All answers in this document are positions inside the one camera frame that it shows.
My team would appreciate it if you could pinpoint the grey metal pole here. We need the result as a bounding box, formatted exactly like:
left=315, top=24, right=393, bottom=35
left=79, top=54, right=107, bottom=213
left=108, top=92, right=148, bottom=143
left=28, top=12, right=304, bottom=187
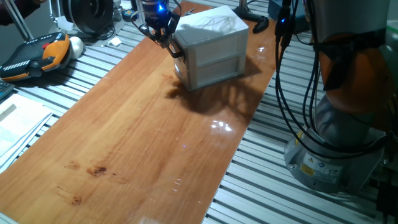
left=2, top=0, right=34, bottom=42

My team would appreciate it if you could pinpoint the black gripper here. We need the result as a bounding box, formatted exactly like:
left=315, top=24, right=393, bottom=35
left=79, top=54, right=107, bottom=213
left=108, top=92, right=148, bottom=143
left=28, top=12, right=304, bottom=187
left=138, top=0, right=181, bottom=48

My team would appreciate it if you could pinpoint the glossy wooden board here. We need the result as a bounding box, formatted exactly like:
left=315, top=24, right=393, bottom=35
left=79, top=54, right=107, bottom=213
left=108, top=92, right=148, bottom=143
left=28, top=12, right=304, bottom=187
left=0, top=0, right=277, bottom=224

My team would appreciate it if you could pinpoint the black filament spool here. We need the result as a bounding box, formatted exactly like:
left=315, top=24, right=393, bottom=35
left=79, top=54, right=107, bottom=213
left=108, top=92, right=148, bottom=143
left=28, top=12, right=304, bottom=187
left=60, top=0, right=115, bottom=35

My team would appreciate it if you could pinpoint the black computer keyboard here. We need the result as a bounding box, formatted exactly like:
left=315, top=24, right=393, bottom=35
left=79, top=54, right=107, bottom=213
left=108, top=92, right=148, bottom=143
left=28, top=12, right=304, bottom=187
left=0, top=80, right=16, bottom=101

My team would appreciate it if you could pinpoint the white egg-shaped object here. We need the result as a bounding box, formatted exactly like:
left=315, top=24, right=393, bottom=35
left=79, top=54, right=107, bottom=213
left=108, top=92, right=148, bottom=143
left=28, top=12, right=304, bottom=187
left=68, top=36, right=85, bottom=60

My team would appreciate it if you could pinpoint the orange and black teach pendant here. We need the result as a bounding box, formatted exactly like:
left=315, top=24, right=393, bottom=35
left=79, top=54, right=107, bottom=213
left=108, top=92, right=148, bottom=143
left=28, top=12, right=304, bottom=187
left=0, top=30, right=73, bottom=82

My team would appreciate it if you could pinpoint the person forearm dark sleeve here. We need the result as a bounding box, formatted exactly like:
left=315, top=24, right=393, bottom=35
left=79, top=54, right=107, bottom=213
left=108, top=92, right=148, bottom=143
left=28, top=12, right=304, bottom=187
left=0, top=0, right=43, bottom=26

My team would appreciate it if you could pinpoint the black stand base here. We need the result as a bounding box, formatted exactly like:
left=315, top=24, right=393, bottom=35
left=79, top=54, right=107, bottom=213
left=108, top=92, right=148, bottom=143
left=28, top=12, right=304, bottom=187
left=233, top=0, right=270, bottom=34

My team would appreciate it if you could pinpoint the white paper stack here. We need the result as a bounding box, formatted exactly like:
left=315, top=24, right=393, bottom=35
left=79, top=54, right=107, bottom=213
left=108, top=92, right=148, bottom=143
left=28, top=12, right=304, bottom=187
left=0, top=93, right=54, bottom=174

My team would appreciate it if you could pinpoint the white plastic drawer cabinet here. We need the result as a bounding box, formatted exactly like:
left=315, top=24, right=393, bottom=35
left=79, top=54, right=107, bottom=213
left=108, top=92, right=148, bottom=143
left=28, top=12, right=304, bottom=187
left=172, top=4, right=249, bottom=91

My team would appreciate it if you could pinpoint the small round tape roll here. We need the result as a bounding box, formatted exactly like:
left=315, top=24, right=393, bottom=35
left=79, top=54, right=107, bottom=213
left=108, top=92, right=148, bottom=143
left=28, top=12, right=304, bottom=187
left=122, top=9, right=136, bottom=22

